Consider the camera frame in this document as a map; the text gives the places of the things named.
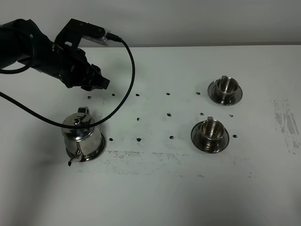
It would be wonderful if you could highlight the stainless steel teapot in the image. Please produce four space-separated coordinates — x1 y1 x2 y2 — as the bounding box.
61 107 101 166

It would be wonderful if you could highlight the far stainless steel saucer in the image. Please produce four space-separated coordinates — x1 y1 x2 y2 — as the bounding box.
207 80 243 106

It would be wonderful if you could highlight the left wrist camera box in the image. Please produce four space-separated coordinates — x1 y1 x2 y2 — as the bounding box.
55 19 108 49

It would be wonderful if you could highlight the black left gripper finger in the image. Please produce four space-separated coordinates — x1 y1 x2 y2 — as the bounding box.
91 64 110 89
81 86 95 91

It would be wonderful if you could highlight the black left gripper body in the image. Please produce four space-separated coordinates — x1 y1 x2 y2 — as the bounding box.
50 43 94 88

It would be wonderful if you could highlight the near stainless steel saucer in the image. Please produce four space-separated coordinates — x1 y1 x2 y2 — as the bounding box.
190 121 230 153

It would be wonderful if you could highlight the steel teapot saucer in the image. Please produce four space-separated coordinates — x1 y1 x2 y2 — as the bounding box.
66 134 106 162

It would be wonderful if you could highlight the stainless steel teacup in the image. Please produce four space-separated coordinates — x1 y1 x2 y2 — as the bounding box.
199 117 225 146
216 76 239 99

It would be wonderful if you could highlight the far stainless steel teacup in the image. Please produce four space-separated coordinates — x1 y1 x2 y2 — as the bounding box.
216 76 239 99

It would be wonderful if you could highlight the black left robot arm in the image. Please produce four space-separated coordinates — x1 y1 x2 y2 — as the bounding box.
0 19 110 91

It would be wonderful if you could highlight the near stainless steel teacup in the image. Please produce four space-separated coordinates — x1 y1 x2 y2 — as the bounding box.
199 117 225 146

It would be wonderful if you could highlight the black left camera cable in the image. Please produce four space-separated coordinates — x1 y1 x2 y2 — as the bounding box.
0 32 136 129

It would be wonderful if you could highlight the stainless steel saucer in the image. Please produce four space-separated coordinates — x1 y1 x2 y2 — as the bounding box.
207 80 243 106
190 121 230 153

